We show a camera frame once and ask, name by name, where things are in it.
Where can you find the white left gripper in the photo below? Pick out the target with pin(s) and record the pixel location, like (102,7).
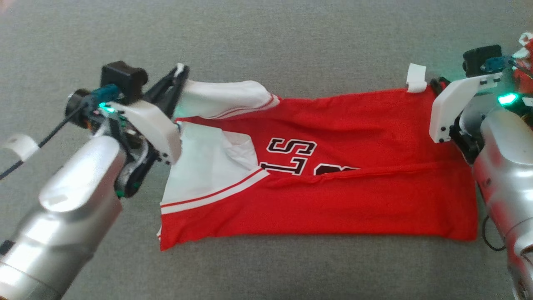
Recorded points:
(154,129)

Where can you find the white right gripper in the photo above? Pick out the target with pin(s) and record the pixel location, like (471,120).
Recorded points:
(454,104)

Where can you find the red basketball jersey white sleeves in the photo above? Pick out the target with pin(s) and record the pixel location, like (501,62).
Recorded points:
(325,200)

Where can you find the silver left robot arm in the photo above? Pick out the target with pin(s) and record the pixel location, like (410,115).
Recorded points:
(70,208)

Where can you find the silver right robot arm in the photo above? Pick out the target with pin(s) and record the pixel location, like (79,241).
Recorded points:
(508,175)

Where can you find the red and white toy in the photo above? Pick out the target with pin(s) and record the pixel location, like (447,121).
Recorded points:
(524,71)

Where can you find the large grey sofa seat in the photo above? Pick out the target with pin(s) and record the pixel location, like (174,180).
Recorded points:
(266,37)

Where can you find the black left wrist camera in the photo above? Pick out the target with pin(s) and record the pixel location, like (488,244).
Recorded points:
(123,79)

